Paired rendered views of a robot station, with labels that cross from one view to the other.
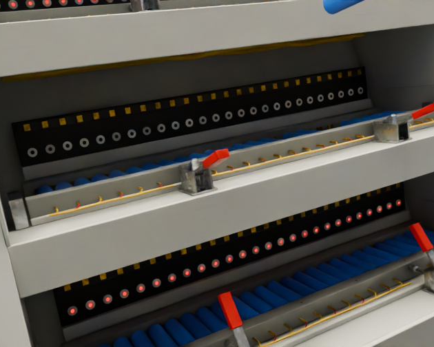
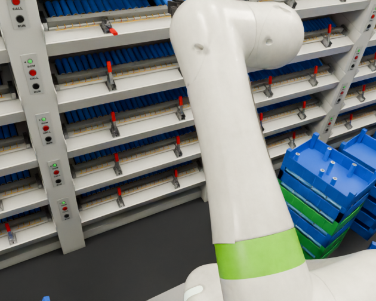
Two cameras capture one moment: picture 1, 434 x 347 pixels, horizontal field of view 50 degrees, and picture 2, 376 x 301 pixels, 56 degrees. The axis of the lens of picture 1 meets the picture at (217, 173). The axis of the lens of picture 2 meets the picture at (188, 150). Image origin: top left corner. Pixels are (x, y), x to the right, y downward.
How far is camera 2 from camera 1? 0.74 m
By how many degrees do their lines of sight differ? 47
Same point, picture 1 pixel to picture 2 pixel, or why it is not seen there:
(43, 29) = not seen: outside the picture
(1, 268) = (43, 49)
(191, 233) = (101, 45)
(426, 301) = (175, 74)
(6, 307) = (44, 60)
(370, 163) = not seen: hidden behind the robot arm
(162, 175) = (95, 18)
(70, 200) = (62, 23)
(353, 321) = (149, 74)
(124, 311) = not seen: hidden behind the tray
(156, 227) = (90, 43)
